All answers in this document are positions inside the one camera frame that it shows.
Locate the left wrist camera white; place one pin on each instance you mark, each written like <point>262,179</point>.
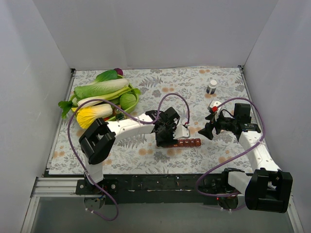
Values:
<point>181,131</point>

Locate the green plastic basket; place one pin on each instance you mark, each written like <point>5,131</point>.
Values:
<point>115,102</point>

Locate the yellow-leaf cabbage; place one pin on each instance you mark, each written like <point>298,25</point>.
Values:
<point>86,116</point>

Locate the white-stemmed bok choy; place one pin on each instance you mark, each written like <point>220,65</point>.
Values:
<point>91,100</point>

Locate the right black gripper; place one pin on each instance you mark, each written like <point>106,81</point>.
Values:
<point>216,125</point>

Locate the dark green leafy vegetable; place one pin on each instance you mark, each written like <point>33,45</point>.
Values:
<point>106,76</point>

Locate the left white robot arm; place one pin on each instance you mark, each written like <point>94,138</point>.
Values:
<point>99,138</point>

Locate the blue white-capped pill bottle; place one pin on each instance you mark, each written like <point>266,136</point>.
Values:
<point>211,87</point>

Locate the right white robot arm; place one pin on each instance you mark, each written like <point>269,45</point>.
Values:
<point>269,188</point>

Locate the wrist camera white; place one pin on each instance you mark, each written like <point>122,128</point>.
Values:
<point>181,131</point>
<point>214,107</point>

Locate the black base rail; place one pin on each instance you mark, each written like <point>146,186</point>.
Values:
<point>161,188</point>

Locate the round green cabbage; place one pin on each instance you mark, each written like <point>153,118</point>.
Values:
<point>127,100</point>

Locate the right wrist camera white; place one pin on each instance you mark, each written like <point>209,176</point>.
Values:
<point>214,107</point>

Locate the green glass bottle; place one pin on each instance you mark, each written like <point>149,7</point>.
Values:
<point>119,115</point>

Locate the large napa cabbage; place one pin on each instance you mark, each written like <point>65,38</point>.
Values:
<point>99,89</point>

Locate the purple onion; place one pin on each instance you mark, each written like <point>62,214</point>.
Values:
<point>119,71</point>

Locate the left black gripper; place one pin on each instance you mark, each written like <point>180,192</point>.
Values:
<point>166,137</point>

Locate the red weekly pill organizer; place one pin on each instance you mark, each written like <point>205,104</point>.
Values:
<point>187,143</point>

